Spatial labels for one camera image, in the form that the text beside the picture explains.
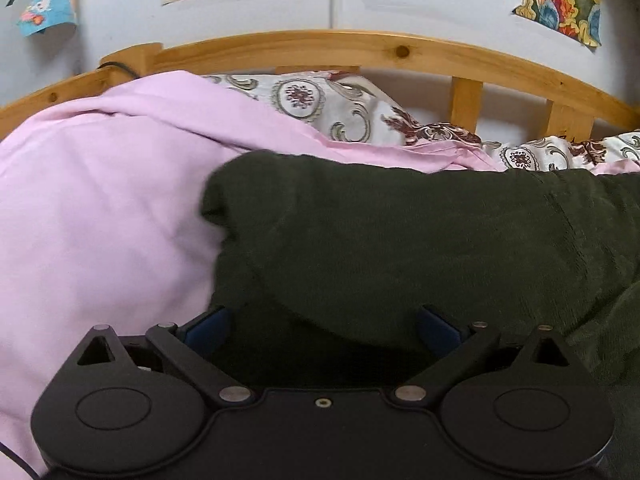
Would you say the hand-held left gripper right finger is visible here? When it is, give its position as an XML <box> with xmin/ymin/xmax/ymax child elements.
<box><xmin>392</xmin><ymin>305</ymin><xmax>571</xmax><ymax>404</ymax></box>

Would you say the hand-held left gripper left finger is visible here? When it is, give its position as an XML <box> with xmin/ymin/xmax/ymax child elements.
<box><xmin>75</xmin><ymin>305</ymin><xmax>254</xmax><ymax>406</ymax></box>

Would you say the dark green corduroy shirt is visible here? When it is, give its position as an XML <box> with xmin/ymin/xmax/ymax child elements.
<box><xmin>200</xmin><ymin>150</ymin><xmax>640</xmax><ymax>391</ymax></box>

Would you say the pink blanket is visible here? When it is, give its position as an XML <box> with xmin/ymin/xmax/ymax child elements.
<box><xmin>0</xmin><ymin>71</ymin><xmax>506</xmax><ymax>480</ymax></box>

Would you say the floral patterned bed sheet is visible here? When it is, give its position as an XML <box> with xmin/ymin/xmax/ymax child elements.
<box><xmin>202</xmin><ymin>71</ymin><xmax>640</xmax><ymax>173</ymax></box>

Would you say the thin black cable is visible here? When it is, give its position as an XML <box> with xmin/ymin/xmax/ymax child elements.
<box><xmin>97</xmin><ymin>61</ymin><xmax>138</xmax><ymax>78</ymax></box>
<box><xmin>0</xmin><ymin>442</ymin><xmax>41</xmax><ymax>480</ymax></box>

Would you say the wooden bed frame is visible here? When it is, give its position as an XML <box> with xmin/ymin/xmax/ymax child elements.
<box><xmin>0</xmin><ymin>30</ymin><xmax>640</xmax><ymax>141</ymax></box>

